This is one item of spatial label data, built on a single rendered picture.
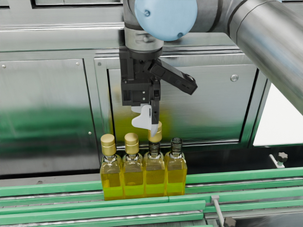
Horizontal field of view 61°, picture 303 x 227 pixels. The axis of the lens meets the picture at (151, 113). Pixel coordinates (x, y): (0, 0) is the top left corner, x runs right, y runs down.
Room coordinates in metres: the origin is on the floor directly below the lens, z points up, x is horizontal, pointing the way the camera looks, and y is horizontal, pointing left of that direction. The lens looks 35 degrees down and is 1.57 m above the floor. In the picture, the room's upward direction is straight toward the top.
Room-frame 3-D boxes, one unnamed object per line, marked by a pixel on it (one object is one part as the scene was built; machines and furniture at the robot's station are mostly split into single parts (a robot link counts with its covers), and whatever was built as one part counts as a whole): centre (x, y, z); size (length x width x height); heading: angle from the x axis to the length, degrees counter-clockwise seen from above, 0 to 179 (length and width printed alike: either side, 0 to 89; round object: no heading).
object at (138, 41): (0.49, 0.01, 1.41); 0.08 x 0.08 x 0.05
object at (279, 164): (0.60, -0.41, 0.94); 0.07 x 0.04 x 0.13; 5
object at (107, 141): (0.48, 0.11, 1.14); 0.04 x 0.04 x 0.04
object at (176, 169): (0.49, -0.06, 0.99); 0.06 x 0.06 x 0.21; 5
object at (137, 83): (0.49, 0.02, 1.33); 0.09 x 0.08 x 0.12; 95
